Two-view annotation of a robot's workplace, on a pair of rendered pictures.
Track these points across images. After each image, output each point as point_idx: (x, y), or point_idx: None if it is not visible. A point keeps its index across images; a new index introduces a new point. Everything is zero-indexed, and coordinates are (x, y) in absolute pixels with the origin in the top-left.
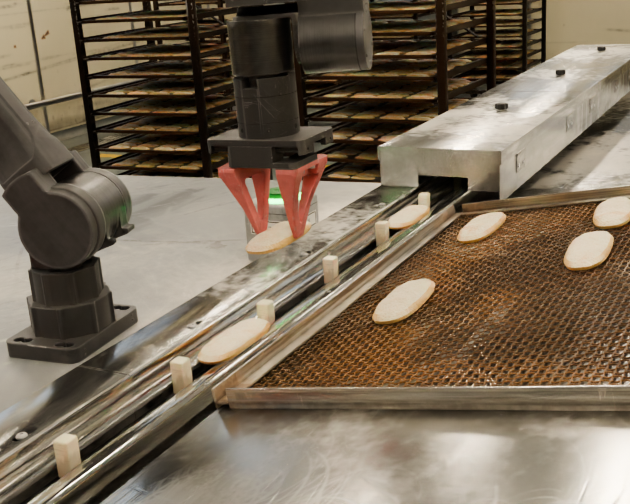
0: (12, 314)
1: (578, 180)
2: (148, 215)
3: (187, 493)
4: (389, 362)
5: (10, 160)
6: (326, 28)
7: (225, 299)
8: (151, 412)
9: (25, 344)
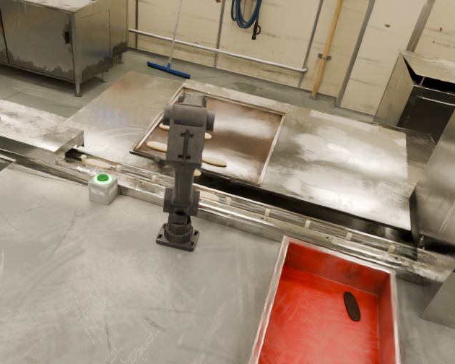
0: (153, 261)
1: None
2: (10, 244)
3: (292, 185)
4: (248, 164)
5: (193, 193)
6: None
7: None
8: (243, 206)
9: (195, 242)
